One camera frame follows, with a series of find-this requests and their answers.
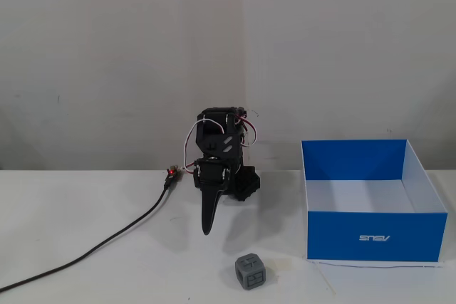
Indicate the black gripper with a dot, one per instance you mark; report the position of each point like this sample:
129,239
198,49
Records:
210,177

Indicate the gray cube block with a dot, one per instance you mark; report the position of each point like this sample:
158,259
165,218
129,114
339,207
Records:
249,275

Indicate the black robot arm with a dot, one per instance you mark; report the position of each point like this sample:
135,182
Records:
213,140

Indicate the blue and white cardboard box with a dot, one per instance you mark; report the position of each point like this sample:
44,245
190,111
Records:
374,236

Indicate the small controller board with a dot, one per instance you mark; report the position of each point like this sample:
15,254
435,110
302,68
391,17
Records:
173,172

